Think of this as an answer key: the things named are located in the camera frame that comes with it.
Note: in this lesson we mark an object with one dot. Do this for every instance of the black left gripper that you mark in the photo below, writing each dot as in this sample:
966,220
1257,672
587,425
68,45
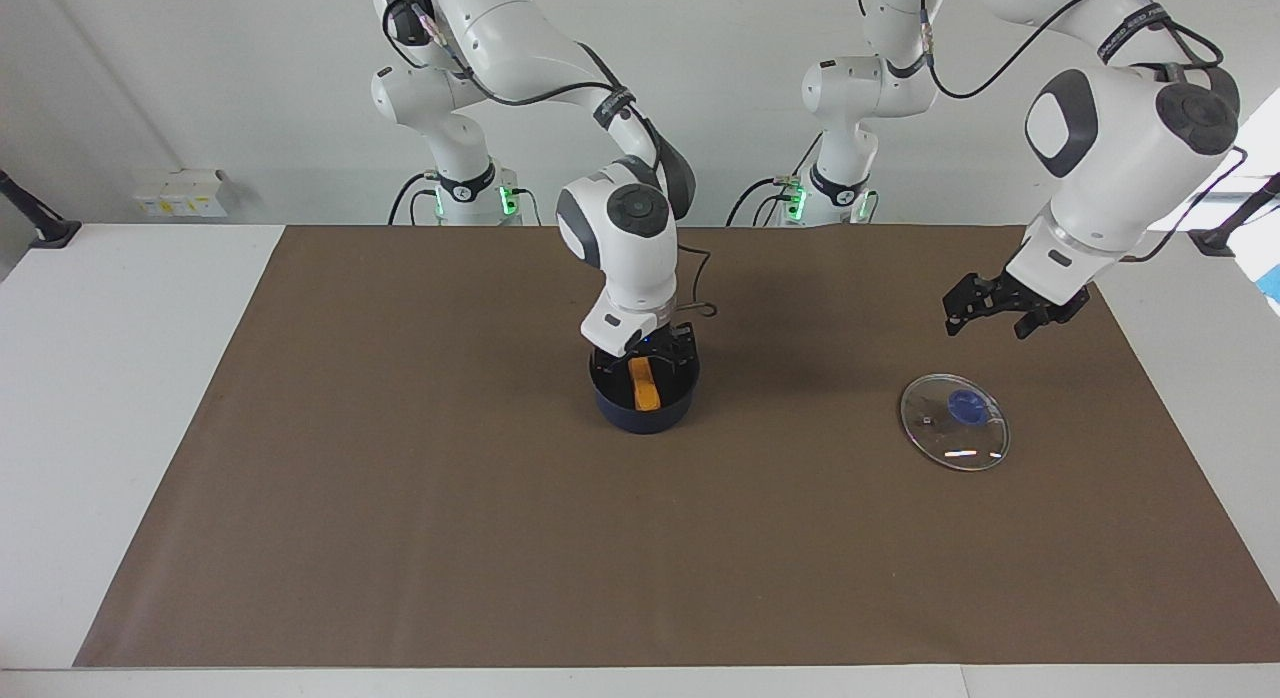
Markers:
1045,300

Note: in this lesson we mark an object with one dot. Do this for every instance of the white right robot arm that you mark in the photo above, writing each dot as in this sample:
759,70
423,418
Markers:
620,228

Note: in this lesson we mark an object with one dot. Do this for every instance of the black clamp stand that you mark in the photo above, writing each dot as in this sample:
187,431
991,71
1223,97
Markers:
40,223
1235,223

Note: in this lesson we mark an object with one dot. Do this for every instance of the glass lid with blue knob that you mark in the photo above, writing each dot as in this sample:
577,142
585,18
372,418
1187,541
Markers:
955,423

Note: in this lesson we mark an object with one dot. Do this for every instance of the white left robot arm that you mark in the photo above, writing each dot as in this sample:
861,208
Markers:
1120,148

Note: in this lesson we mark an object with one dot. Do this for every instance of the white wall socket box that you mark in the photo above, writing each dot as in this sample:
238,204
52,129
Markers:
180,193

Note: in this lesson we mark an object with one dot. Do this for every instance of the orange toy corn cob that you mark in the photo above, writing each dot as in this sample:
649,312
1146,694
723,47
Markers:
646,386

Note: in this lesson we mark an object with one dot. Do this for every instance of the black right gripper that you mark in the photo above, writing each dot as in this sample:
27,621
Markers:
678,343

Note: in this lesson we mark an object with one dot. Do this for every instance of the brown table mat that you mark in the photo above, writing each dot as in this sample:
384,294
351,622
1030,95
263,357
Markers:
640,558

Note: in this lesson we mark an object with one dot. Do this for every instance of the light blue object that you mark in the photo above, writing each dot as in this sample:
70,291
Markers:
1272,283

